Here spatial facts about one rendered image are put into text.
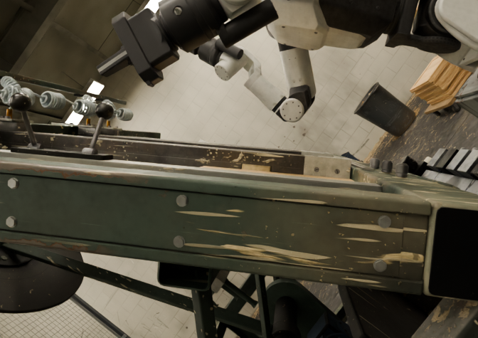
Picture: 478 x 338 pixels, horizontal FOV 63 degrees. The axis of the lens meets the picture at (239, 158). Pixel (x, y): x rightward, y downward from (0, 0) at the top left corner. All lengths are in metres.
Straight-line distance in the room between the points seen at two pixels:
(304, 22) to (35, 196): 0.66
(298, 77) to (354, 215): 0.82
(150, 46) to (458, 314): 0.56
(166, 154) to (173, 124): 5.33
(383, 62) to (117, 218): 6.27
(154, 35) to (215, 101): 5.75
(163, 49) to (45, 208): 0.28
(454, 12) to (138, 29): 0.69
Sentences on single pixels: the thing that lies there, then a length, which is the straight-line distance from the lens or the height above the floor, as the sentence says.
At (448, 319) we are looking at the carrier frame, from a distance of 0.58.
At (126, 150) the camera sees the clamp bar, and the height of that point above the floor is 1.46.
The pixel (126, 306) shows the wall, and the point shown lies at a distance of 7.03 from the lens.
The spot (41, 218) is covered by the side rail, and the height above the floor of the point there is 1.28.
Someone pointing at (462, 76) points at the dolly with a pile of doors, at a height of 0.17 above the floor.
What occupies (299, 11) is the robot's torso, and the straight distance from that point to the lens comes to 0.94.
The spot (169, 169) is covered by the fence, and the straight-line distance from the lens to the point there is 0.75.
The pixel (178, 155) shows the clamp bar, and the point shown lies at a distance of 1.13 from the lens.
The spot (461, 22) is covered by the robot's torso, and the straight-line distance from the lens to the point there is 1.03.
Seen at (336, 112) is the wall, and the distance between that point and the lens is 6.35.
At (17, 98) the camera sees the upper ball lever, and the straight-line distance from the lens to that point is 0.85.
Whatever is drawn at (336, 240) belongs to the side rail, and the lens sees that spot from 0.49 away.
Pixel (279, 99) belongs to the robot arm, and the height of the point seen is 1.19.
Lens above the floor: 1.07
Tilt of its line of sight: 5 degrees up
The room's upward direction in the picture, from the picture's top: 54 degrees counter-clockwise
